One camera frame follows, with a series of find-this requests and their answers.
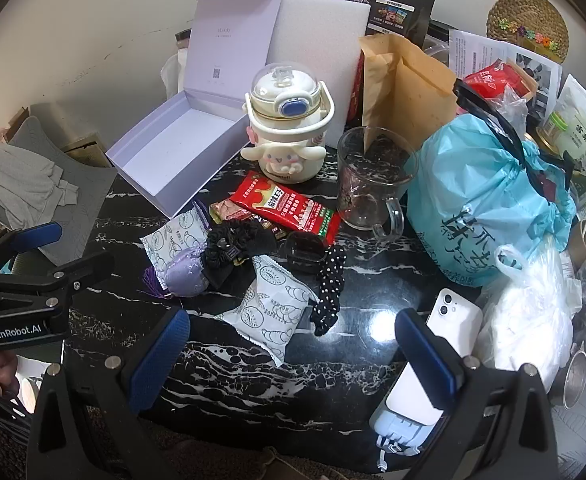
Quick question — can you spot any clear glass mug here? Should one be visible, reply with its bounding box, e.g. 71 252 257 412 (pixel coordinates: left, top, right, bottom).
336 126 419 241

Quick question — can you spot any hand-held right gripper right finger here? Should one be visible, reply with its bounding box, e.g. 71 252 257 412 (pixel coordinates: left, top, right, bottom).
394 308 561 480

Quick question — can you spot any brown paper bag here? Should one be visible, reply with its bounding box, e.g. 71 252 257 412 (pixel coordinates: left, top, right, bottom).
358 34 459 148

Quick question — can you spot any teal plastic bag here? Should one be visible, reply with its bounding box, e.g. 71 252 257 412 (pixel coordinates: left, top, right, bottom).
405 112 579 288

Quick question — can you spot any dark red packet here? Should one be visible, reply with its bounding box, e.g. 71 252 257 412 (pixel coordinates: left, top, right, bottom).
350 57 366 121

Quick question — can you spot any cream cartoon water bottle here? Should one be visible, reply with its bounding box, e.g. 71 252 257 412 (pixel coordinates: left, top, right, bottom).
240 61 335 186

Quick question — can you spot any brown snack packet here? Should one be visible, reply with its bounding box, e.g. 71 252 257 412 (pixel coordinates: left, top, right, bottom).
209 199 254 225

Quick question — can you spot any woven straw hat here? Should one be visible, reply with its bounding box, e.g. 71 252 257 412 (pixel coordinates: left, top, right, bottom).
486 0 570 63

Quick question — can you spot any grey garment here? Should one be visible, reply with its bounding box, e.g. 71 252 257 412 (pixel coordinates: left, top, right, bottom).
0 146 81 231

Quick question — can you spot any white crumpled bag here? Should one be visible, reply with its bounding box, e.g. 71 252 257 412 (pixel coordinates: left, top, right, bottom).
160 50 191 98

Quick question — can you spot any black bag strap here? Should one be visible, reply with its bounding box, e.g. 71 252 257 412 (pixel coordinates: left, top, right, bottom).
453 79 524 153

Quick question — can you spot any white plastic bag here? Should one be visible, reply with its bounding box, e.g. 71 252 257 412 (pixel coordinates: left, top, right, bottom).
473 240 581 391

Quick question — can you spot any purple tasselled sachet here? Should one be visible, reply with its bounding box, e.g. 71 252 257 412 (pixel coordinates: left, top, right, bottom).
145 246 210 303

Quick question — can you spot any grey chair with cloth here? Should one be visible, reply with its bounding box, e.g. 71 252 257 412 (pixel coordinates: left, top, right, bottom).
3 116 118 266

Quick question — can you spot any white pastry packet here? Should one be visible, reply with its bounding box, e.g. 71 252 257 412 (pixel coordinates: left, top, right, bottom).
139 200 214 291
221 255 310 367

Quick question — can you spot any lavender gift box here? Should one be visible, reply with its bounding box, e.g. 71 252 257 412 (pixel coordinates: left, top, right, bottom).
105 0 288 220

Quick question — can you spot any white foam sheet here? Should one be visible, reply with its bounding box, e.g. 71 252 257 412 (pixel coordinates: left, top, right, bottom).
265 0 371 148

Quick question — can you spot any black polka-dot scrunchie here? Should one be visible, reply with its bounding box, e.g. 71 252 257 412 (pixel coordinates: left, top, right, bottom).
309 246 348 337

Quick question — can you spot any pale blue charger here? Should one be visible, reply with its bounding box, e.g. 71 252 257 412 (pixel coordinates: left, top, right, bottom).
369 405 436 461

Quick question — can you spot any red snack packet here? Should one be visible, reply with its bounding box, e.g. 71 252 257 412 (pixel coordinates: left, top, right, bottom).
229 171 341 240

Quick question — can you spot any green chair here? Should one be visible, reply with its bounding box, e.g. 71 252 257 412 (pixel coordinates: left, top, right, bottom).
0 247 61 276

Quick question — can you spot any red plastic packet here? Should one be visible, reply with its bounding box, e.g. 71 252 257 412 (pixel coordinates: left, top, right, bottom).
462 60 529 101

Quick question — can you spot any green and white tea packet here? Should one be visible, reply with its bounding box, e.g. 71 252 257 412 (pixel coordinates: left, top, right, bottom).
543 74 586 211

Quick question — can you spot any black snack pouch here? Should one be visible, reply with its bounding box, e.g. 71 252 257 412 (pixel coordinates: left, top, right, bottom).
347 0 436 48

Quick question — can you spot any white power bank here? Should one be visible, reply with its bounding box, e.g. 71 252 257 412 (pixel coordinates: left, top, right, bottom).
385 355 446 417

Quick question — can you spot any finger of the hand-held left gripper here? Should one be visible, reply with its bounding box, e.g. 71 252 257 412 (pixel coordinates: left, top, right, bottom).
0 221 64 273
0 251 117 311

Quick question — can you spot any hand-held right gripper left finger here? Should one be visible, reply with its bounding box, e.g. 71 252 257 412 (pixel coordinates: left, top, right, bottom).
25 307 193 480

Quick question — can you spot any printed paper sheet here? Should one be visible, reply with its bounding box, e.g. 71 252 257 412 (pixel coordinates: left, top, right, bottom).
448 29 563 106

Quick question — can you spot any wooden frame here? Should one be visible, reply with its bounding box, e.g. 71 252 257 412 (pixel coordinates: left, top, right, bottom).
60 132 111 168

